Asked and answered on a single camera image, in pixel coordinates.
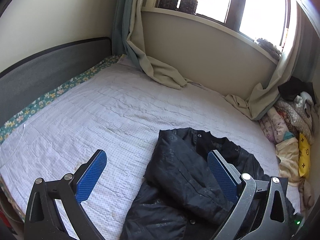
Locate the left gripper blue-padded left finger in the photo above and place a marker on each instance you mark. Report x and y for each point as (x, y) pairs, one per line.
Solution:
(79, 186)

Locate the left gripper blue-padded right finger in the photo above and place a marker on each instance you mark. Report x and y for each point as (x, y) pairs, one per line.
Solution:
(236, 187)

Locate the dark navy padded coat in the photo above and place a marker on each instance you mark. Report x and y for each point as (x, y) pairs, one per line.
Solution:
(181, 199)

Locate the pink floral folded quilt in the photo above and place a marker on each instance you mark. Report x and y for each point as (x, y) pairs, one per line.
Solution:
(274, 127)

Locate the brown knitted cloth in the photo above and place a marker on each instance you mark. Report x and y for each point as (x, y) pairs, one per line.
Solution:
(306, 193)

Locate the yellow patterned pillow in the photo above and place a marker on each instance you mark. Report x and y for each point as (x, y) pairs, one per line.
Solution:
(304, 156)

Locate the white quilted bed cover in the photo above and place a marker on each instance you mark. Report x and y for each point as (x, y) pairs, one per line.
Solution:
(120, 111)

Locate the green floral bed sheet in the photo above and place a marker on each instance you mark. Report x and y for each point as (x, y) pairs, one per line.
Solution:
(24, 114)

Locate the grey dotted folded quilt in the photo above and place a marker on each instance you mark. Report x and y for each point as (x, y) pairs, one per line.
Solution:
(303, 115)

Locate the black garment on pile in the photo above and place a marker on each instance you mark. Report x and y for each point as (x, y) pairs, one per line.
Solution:
(292, 88)

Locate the grey padded headboard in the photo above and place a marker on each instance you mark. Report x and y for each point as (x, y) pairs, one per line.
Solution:
(30, 78)

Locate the dark object on windowsill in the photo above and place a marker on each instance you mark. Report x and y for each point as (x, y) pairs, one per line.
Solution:
(269, 47)

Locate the beige right curtain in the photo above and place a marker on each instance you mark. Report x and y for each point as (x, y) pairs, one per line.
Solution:
(299, 59)

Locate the dark jar, pink lid, right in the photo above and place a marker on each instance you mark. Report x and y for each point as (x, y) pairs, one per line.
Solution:
(188, 6)

